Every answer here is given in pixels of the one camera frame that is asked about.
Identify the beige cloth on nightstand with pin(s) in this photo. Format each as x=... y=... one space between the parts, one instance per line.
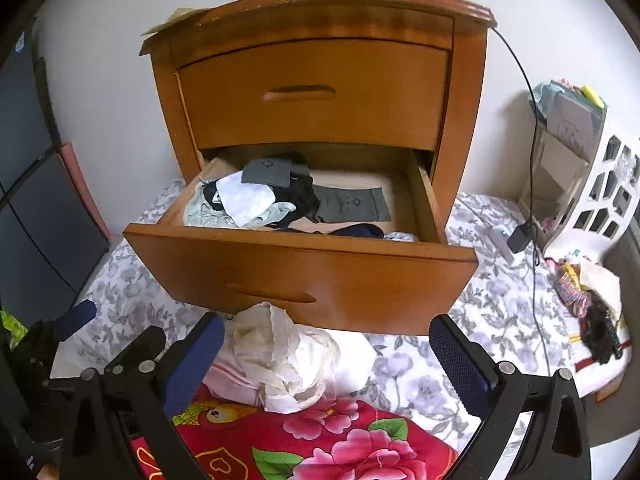
x=172 y=22

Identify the grey floral bedsheet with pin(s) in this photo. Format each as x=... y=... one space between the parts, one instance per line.
x=425 y=375

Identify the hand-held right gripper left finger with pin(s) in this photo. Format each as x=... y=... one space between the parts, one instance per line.
x=195 y=365

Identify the wooden drawer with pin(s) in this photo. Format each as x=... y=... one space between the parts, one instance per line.
x=350 y=285
x=310 y=120

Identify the red floral blanket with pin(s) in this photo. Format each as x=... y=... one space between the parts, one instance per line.
x=325 y=440

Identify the light green underwear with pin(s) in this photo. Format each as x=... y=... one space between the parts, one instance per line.
x=210 y=217

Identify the small yellow object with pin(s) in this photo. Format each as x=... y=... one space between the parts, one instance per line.
x=592 y=96

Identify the grey notebook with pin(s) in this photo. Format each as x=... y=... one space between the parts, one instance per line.
x=575 y=125

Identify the white lattice desk rack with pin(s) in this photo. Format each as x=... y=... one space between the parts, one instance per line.
x=560 y=235

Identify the small white figurine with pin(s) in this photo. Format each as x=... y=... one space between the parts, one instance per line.
x=570 y=260

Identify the wooden nightstand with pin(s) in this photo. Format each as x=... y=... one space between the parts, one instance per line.
x=465 y=110

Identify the white power strip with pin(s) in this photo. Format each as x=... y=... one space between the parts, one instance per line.
x=500 y=240

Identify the black charger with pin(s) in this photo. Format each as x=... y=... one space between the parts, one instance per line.
x=520 y=237

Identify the closed wooden drawer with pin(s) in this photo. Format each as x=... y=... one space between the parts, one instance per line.
x=310 y=120

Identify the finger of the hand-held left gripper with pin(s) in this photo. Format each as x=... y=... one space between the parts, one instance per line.
x=142 y=342
x=75 y=316

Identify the dark blue cabinet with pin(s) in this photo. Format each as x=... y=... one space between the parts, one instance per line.
x=30 y=210

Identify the teal plastic bag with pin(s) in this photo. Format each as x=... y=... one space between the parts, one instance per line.
x=542 y=95

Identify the white black-trimmed underwear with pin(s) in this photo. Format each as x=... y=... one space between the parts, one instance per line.
x=245 y=202

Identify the beige cloth bag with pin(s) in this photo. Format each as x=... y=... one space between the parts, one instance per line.
x=600 y=285

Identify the colourful patterned pouch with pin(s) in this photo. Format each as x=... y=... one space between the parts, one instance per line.
x=572 y=290

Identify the flat grey sock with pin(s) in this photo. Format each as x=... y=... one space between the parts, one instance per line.
x=350 y=205

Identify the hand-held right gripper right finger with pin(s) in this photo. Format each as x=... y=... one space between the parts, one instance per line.
x=460 y=365

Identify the green printed packet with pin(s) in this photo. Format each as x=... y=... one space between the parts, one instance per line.
x=12 y=327

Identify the white patterned underwear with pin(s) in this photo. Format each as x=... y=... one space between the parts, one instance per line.
x=400 y=237

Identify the pink underwear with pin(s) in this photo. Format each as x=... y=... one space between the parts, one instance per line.
x=225 y=382

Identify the cream underwear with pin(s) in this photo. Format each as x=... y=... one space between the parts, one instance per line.
x=280 y=360

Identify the reddish brown board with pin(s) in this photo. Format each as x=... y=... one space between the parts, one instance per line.
x=82 y=185

